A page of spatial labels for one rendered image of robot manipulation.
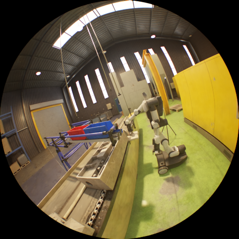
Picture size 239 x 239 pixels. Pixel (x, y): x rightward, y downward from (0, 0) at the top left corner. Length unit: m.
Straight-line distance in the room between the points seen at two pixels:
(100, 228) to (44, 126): 11.25
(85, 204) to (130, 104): 6.76
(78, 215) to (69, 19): 9.50
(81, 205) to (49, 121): 11.46
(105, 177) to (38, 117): 11.21
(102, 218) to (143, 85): 7.05
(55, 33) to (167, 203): 10.39
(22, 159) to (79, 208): 8.62
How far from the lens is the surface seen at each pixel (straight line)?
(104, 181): 0.74
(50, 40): 9.36
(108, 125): 0.93
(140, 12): 10.14
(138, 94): 6.79
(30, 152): 10.84
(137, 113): 1.45
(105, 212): 0.81
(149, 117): 1.22
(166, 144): 1.47
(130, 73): 8.35
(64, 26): 8.99
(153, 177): 1.74
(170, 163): 1.71
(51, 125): 11.96
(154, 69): 4.85
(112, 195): 0.84
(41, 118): 11.65
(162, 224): 1.47
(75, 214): 0.99
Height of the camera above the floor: 1.47
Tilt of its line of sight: 11 degrees down
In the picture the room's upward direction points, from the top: 20 degrees counter-clockwise
